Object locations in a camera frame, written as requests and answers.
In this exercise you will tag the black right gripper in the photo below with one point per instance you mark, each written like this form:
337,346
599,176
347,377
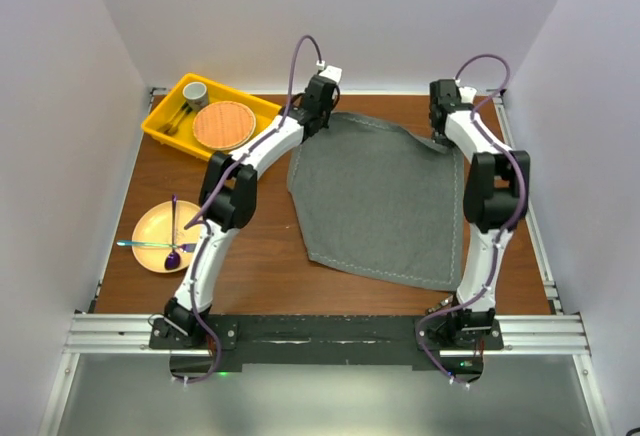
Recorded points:
439,139

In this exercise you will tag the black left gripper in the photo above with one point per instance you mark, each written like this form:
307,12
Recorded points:
325,125

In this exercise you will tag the grey cloth napkin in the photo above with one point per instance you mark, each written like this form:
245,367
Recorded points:
375,200

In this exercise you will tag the silver metal spoon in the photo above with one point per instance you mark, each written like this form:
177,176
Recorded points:
440,305

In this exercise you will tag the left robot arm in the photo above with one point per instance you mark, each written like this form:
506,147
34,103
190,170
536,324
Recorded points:
228,201

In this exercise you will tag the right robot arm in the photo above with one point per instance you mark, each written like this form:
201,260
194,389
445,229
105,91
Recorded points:
495,200

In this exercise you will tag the woven wicker plate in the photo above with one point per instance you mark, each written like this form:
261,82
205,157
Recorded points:
224,125

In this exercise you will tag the yellow plastic tray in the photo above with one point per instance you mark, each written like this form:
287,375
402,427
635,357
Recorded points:
173,106

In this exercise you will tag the white ceramic cup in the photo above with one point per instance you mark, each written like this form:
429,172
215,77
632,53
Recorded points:
196,95

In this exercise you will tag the dark cutlery in tray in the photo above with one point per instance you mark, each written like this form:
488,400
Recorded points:
171,127

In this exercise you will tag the iridescent fork on plate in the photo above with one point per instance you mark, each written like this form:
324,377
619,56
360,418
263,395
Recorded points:
185,247

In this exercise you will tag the pale yellow round plate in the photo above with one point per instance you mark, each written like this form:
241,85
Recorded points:
155,226

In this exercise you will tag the purple iridescent spoon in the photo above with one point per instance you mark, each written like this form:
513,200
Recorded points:
173,259

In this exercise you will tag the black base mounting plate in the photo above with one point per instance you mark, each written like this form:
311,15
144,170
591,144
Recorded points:
242,340

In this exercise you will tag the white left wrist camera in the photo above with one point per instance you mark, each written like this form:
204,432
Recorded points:
326,75

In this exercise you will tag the aluminium frame rail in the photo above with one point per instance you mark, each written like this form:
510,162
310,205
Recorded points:
111,382

